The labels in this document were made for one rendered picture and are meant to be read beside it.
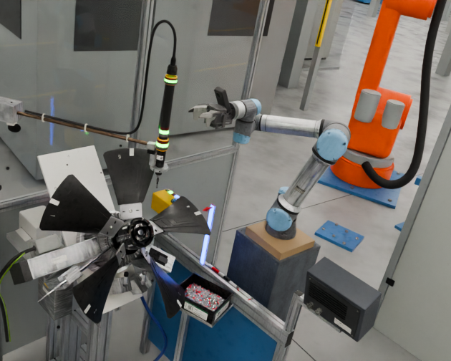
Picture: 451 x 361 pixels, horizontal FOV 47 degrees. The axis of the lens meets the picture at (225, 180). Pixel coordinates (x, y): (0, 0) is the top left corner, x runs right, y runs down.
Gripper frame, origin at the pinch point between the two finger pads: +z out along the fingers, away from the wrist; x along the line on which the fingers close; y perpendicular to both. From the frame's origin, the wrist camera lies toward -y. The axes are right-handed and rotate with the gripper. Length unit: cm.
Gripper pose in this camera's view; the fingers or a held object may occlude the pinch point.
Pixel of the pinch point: (196, 112)
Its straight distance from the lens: 202.0
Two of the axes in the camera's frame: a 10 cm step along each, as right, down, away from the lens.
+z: -7.0, 2.1, -6.8
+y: -1.7, 8.8, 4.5
